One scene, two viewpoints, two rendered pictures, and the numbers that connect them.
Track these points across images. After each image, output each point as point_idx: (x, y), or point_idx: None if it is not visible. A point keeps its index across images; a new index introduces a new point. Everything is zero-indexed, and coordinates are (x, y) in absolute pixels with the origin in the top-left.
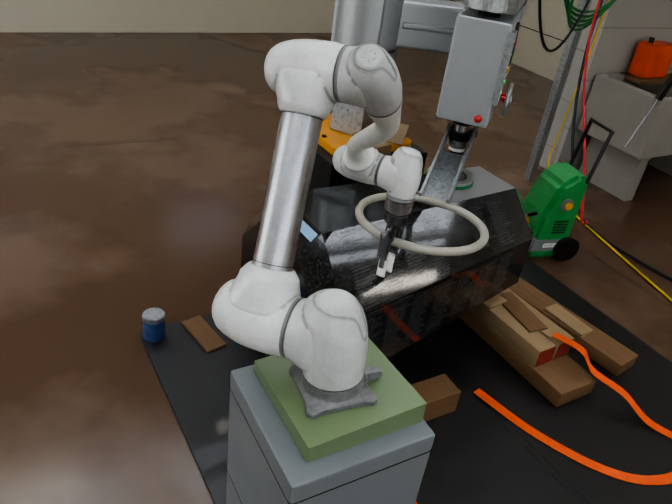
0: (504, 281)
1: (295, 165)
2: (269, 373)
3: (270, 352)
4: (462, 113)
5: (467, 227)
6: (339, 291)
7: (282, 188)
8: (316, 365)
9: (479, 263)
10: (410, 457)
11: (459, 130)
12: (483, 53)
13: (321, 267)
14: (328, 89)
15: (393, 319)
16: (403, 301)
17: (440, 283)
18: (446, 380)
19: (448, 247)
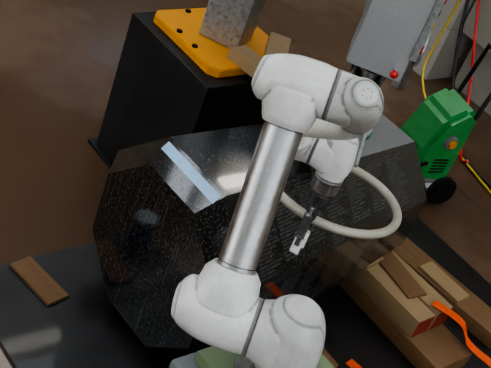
0: (391, 243)
1: (276, 177)
2: (215, 366)
3: (231, 350)
4: (376, 63)
5: (365, 188)
6: (305, 299)
7: (261, 198)
8: (278, 366)
9: (373, 228)
10: None
11: (367, 77)
12: (410, 6)
13: (222, 233)
14: (318, 112)
15: (285, 288)
16: (299, 271)
17: (335, 250)
18: (323, 351)
19: (367, 230)
